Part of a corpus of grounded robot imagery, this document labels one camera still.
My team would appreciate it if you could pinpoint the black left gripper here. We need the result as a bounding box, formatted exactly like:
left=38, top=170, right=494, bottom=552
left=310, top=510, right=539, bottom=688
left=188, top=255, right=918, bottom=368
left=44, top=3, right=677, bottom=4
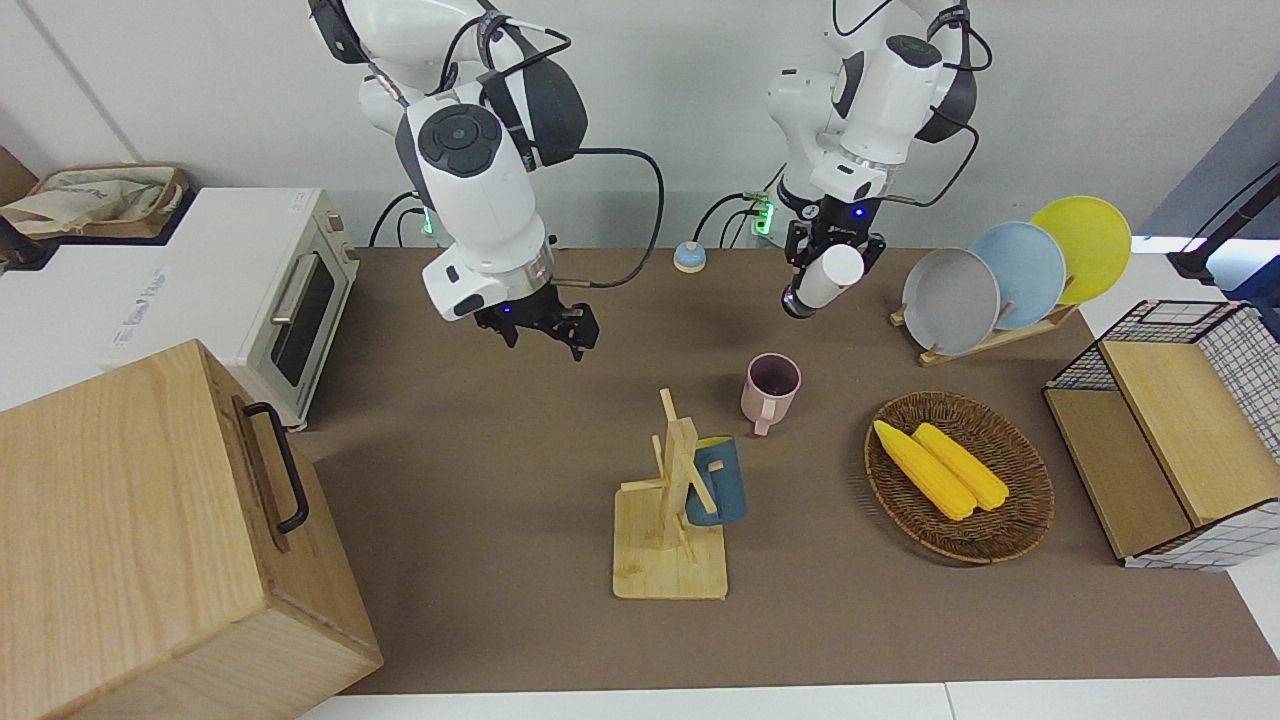
left=783, top=198, right=889, bottom=293

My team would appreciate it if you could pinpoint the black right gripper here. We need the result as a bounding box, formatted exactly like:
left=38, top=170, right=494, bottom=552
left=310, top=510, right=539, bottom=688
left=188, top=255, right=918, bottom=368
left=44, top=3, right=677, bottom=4
left=475, top=282, right=601, bottom=363

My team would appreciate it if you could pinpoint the white water cup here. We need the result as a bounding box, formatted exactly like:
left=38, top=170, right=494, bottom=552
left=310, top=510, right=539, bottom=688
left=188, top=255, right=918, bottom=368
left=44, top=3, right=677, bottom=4
left=783, top=245, right=866, bottom=321

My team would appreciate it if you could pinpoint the grey plate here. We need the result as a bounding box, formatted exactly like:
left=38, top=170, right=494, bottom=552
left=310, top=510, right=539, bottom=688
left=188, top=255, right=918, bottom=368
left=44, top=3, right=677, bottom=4
left=901, top=247, right=1001, bottom=357

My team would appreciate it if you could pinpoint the pink mug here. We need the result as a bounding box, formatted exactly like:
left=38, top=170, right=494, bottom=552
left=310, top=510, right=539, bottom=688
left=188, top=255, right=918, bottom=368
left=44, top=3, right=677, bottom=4
left=740, top=352, right=803, bottom=438

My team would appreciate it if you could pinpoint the brown table mat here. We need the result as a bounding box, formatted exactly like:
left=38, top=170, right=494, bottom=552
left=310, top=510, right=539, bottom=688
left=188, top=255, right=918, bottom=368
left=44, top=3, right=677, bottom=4
left=290, top=247, right=1280, bottom=696

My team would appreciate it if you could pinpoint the wooden plate rack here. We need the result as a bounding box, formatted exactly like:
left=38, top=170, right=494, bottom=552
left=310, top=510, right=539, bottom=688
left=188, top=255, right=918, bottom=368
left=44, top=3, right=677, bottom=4
left=890, top=300, right=1081, bottom=368

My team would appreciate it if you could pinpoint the light blue plate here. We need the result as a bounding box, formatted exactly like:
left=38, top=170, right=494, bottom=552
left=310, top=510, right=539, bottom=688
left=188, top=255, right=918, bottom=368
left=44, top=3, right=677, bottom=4
left=968, top=221, right=1068, bottom=331

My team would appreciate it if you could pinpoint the yellow corn cob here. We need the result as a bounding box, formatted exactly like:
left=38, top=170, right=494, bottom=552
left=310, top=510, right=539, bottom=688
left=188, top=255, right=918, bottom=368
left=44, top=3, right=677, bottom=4
left=912, top=422, right=1011, bottom=512
left=873, top=419, right=978, bottom=522

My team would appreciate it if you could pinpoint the dark blue mug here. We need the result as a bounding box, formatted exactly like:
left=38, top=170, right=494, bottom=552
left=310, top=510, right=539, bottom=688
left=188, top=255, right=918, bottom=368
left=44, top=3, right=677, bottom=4
left=684, top=435, right=749, bottom=528

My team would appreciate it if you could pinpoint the yellow plate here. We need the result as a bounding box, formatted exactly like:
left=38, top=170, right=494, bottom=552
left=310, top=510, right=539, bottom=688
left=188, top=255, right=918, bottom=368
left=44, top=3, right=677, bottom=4
left=1030, top=196, right=1133, bottom=306

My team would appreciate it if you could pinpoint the wooden mug stand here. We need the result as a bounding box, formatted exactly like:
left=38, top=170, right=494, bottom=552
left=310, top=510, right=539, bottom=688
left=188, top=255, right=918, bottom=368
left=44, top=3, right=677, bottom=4
left=612, top=388, right=729, bottom=601

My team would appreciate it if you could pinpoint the brown wicker basket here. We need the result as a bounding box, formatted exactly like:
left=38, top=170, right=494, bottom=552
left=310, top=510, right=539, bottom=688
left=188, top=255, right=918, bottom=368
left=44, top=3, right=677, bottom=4
left=864, top=391, right=1056, bottom=566

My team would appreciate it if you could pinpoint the white toaster oven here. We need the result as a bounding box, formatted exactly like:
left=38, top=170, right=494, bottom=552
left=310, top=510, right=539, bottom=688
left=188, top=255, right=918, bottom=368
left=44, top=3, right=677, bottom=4
left=0, top=187, right=361, bottom=431

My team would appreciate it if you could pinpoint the beige cloth bag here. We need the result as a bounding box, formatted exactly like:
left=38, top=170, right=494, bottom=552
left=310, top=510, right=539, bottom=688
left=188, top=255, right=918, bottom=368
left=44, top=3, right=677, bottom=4
left=0, top=170, right=181, bottom=238

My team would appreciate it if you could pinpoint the black base power cable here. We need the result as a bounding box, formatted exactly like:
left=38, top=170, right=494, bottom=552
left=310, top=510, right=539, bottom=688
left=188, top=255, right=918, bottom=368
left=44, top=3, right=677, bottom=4
left=368, top=190, right=431, bottom=248
left=693, top=190, right=776, bottom=248

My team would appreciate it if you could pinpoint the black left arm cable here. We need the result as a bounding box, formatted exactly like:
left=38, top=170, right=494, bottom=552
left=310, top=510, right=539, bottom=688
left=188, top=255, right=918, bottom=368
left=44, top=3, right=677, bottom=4
left=830, top=0, right=993, bottom=211

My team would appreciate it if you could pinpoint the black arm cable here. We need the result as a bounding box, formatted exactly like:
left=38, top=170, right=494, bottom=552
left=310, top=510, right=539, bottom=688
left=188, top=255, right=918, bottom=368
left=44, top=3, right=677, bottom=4
left=440, top=10, right=666, bottom=291
left=830, top=0, right=993, bottom=211

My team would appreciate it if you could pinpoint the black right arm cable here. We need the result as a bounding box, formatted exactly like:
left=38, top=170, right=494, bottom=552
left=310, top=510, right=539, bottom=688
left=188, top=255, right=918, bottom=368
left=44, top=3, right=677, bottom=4
left=440, top=10, right=666, bottom=291

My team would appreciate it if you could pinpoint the wire basket with wooden lid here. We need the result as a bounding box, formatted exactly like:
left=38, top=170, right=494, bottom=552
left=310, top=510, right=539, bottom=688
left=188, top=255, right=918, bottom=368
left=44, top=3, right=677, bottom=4
left=1042, top=299, right=1280, bottom=572

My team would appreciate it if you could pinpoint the black camera stand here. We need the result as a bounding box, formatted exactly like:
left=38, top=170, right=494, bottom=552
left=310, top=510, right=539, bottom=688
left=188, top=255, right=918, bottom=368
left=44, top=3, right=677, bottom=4
left=1165, top=165, right=1280, bottom=291

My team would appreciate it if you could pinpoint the wooden box with black handle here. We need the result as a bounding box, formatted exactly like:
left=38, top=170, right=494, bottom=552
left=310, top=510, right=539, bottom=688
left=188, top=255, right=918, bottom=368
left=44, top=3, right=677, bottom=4
left=0, top=338, right=384, bottom=720

